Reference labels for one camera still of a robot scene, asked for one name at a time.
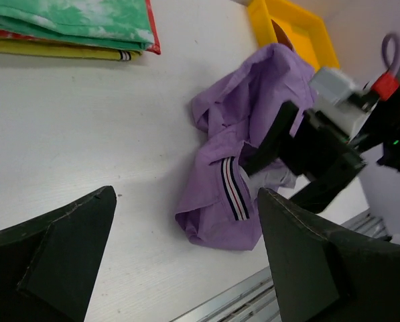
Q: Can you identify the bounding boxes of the purple trousers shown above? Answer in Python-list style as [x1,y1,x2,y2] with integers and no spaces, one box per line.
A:
[175,43,316,251]

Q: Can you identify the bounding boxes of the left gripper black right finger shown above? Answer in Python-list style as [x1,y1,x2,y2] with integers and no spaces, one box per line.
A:
[258,189,400,321]

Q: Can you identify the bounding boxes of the yellow plastic tray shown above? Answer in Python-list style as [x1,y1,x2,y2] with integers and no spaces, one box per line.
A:
[247,0,340,70]

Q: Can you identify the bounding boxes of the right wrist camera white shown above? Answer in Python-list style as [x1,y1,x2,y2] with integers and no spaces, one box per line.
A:
[310,67,379,140]

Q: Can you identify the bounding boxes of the green white folded trousers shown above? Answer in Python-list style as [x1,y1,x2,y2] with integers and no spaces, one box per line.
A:
[0,0,155,52]

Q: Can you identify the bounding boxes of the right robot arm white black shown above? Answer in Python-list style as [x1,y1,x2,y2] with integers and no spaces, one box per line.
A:
[244,67,400,213]

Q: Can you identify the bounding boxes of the aluminium rail frame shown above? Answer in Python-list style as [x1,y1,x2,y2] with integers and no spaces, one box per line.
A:
[172,207,395,322]

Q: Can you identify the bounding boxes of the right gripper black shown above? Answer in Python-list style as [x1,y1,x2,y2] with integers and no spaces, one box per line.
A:
[243,101,366,213]

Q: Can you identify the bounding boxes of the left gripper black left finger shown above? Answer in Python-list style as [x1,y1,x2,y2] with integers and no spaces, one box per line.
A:
[0,186,116,321]

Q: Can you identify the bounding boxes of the yellow folded trousers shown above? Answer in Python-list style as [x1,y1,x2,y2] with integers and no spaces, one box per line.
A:
[0,38,142,61]

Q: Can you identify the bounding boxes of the red folded trousers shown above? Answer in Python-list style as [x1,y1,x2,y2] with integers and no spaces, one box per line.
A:
[0,0,161,55]

